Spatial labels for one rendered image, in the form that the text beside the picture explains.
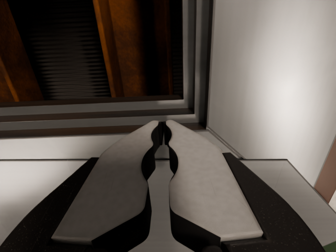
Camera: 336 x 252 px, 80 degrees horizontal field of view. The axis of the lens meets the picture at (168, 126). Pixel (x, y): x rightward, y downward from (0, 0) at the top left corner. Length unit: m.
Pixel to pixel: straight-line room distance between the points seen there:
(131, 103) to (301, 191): 0.16
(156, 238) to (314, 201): 0.15
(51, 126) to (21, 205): 0.08
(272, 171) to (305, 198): 0.05
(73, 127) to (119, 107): 0.04
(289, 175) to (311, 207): 0.05
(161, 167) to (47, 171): 0.09
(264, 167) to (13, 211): 0.22
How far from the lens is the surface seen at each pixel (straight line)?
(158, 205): 0.19
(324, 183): 0.25
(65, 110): 0.17
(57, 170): 0.18
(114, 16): 0.29
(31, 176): 0.20
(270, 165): 0.17
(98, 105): 0.16
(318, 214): 0.24
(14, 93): 0.32
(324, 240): 0.28
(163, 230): 0.22
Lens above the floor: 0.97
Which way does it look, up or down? 60 degrees down
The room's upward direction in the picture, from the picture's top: 180 degrees counter-clockwise
